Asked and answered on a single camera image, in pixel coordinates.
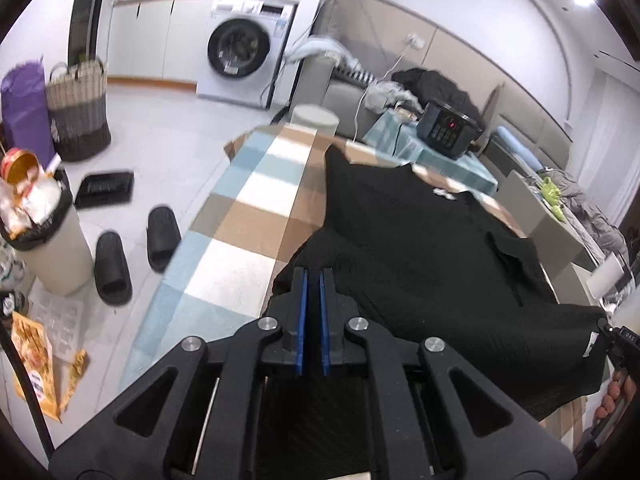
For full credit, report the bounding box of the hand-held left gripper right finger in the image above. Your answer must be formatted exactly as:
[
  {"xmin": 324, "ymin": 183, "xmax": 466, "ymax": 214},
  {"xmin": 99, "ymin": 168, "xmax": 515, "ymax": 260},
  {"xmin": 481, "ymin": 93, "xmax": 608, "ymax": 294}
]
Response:
[{"xmin": 319, "ymin": 266, "xmax": 578, "ymax": 480}]

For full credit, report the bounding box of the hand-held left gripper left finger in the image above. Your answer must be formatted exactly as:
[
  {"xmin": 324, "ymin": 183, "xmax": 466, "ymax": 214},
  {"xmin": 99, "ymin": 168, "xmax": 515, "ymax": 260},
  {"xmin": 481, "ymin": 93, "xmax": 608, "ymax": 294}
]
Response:
[{"xmin": 47, "ymin": 266, "xmax": 307, "ymax": 480}]

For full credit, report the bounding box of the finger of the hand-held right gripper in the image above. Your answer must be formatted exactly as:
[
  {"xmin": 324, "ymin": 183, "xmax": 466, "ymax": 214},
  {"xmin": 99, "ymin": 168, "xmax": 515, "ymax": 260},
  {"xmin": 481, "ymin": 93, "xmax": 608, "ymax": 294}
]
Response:
[{"xmin": 597, "ymin": 318, "xmax": 623, "ymax": 363}]

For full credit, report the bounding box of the black knit garment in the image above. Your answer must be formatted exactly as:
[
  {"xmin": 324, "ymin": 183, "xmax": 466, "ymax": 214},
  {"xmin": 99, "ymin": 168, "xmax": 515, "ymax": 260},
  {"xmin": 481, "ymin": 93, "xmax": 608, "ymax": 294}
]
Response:
[{"xmin": 267, "ymin": 145, "xmax": 613, "ymax": 423}]

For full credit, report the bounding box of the person's right hand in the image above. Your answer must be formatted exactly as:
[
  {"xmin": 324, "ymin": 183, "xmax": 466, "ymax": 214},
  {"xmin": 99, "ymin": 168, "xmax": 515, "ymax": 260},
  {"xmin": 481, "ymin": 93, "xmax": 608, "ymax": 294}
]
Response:
[{"xmin": 594, "ymin": 370, "xmax": 637, "ymax": 423}]

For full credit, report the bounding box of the white paper roll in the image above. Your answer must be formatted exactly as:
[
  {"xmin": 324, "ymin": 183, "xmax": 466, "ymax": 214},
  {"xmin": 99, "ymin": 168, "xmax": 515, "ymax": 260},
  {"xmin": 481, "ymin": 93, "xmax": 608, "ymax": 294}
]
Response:
[{"xmin": 585, "ymin": 252, "xmax": 627, "ymax": 302}]

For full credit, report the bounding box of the checkered blanket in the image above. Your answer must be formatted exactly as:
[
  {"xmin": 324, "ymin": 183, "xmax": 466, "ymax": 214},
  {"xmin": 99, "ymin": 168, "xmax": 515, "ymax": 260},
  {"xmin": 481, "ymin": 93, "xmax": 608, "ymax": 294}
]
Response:
[{"xmin": 120, "ymin": 124, "xmax": 588, "ymax": 458}]

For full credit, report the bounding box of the beige box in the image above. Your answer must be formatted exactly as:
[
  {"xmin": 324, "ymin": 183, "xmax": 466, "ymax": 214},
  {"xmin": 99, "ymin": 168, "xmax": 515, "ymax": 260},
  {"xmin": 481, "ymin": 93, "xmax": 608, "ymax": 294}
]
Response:
[{"xmin": 500, "ymin": 170, "xmax": 597, "ymax": 292}]

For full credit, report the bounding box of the grey clothing pile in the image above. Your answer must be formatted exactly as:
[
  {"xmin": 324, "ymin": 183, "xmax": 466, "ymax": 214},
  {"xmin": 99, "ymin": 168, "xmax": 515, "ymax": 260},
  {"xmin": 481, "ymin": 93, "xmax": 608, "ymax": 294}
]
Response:
[{"xmin": 545, "ymin": 166, "xmax": 627, "ymax": 267}]

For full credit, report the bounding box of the green toy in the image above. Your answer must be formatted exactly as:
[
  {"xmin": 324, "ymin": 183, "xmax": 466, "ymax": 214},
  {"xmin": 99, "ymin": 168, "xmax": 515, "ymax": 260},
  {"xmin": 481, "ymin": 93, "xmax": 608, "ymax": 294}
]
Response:
[{"xmin": 537, "ymin": 176, "xmax": 567, "ymax": 222}]

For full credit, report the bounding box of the black slipper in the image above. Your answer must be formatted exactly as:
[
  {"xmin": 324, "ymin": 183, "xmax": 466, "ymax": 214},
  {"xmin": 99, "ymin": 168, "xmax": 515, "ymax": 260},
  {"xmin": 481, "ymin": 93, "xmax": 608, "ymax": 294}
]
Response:
[
  {"xmin": 94, "ymin": 231, "xmax": 134, "ymax": 305},
  {"xmin": 146, "ymin": 205, "xmax": 182, "ymax": 275}
]

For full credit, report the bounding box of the teal checkered cloth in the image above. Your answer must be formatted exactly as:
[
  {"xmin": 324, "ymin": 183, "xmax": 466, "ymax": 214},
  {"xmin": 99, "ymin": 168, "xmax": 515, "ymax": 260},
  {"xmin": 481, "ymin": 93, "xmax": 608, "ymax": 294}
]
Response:
[{"xmin": 362, "ymin": 109, "xmax": 499, "ymax": 195}]

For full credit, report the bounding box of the white curtain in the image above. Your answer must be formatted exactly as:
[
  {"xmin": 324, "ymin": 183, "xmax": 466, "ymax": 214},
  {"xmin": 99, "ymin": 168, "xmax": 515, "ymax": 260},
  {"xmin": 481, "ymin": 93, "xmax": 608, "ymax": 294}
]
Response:
[{"xmin": 570, "ymin": 66, "xmax": 640, "ymax": 233}]

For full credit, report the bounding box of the white round stool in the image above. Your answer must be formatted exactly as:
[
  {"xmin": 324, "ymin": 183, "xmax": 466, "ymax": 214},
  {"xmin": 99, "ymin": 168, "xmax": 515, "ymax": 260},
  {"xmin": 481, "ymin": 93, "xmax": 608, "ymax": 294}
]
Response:
[{"xmin": 290, "ymin": 104, "xmax": 341, "ymax": 137}]

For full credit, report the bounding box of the light blue bolster pillow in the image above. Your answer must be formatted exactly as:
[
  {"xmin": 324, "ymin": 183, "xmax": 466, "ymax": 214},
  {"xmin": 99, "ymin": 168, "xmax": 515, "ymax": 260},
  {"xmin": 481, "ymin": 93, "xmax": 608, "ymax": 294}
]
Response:
[{"xmin": 494, "ymin": 125, "xmax": 544, "ymax": 174}]

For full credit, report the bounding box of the grey sofa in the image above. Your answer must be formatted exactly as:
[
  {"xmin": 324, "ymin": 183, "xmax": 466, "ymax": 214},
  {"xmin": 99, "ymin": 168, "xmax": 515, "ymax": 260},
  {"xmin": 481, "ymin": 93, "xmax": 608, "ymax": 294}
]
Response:
[{"xmin": 299, "ymin": 54, "xmax": 383, "ymax": 142}]

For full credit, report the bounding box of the black keypad safe box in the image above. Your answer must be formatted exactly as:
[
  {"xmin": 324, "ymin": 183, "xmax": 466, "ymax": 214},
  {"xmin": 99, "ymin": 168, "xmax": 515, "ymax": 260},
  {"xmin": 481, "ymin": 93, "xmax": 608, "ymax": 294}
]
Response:
[{"xmin": 417, "ymin": 100, "xmax": 484, "ymax": 161}]

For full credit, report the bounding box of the black ribbed tray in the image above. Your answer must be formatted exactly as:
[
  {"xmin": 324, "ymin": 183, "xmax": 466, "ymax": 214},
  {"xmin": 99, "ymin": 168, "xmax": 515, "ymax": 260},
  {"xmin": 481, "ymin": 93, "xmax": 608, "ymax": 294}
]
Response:
[{"xmin": 74, "ymin": 170, "xmax": 135, "ymax": 210}]

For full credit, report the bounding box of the clear plastic blister tray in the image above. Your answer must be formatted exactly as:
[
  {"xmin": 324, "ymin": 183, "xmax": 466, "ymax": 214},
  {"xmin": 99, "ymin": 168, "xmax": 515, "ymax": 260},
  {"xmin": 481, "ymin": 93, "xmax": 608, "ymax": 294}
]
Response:
[{"xmin": 29, "ymin": 290, "xmax": 86, "ymax": 362}]

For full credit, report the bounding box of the striped cloth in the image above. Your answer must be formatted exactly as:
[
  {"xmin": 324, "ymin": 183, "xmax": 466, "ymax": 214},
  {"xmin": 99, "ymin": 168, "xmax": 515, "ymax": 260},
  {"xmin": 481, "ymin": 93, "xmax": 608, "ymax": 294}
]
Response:
[{"xmin": 334, "ymin": 62, "xmax": 378, "ymax": 88}]

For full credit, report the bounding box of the black clothing pile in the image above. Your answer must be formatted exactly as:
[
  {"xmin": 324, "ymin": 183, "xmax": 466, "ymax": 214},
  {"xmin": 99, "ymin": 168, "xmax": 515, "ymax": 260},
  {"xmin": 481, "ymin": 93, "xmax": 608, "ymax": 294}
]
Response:
[{"xmin": 390, "ymin": 67, "xmax": 489, "ymax": 130}]

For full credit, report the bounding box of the beige trash bin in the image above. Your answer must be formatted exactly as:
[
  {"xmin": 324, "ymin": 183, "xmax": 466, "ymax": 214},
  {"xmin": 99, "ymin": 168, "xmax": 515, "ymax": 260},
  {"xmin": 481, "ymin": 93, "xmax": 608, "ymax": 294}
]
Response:
[{"xmin": 0, "ymin": 166, "xmax": 96, "ymax": 297}]

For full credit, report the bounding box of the orange snack bag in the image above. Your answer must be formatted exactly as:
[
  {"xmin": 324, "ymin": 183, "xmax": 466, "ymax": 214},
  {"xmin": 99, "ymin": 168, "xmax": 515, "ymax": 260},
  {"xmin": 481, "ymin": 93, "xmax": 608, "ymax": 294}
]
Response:
[{"xmin": 9, "ymin": 310, "xmax": 89, "ymax": 422}]

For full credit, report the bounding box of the light blue cloth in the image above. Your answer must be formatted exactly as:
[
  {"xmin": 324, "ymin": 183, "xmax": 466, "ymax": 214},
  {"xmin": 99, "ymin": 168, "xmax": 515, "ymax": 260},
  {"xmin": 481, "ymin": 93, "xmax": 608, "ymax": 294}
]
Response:
[{"xmin": 286, "ymin": 35, "xmax": 358, "ymax": 68}]

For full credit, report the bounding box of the white washing machine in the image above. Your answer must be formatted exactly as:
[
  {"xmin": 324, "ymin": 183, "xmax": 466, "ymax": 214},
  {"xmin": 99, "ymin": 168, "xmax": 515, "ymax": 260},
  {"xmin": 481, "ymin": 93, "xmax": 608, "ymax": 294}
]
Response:
[{"xmin": 196, "ymin": 0, "xmax": 299, "ymax": 110}]

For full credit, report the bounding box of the woven laundry basket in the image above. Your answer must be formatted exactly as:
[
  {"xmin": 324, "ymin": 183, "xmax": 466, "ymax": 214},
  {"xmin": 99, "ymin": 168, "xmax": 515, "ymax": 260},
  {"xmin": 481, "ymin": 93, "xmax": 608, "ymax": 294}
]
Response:
[{"xmin": 46, "ymin": 57, "xmax": 112, "ymax": 163}]

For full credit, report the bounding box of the gold round tin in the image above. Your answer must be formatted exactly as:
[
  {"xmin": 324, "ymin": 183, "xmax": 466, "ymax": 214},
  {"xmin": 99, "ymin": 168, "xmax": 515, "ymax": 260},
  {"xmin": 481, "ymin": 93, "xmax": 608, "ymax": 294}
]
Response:
[{"xmin": 0, "ymin": 147, "xmax": 41, "ymax": 184}]

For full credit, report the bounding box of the white cabinet counter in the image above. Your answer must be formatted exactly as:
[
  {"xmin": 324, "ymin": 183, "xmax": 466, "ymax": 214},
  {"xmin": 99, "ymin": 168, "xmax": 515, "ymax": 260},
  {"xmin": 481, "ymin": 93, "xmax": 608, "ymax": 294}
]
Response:
[{"xmin": 102, "ymin": 0, "xmax": 302, "ymax": 86}]

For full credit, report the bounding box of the purple bag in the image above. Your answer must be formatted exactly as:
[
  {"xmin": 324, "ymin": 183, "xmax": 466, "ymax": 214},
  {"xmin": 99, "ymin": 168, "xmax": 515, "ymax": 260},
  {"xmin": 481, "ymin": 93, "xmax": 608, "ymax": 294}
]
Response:
[{"xmin": 0, "ymin": 60, "xmax": 57, "ymax": 170}]

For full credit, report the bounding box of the white cable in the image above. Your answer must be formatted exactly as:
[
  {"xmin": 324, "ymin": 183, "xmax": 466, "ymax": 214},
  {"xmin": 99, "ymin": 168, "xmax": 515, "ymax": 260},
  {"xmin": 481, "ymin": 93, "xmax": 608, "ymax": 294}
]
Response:
[{"xmin": 351, "ymin": 44, "xmax": 417, "ymax": 142}]

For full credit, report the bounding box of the black cable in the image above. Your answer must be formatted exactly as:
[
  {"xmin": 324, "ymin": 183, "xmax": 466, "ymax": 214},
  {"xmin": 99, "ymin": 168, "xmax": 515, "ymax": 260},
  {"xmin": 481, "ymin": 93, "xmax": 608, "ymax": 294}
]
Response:
[{"xmin": 0, "ymin": 319, "xmax": 56, "ymax": 461}]

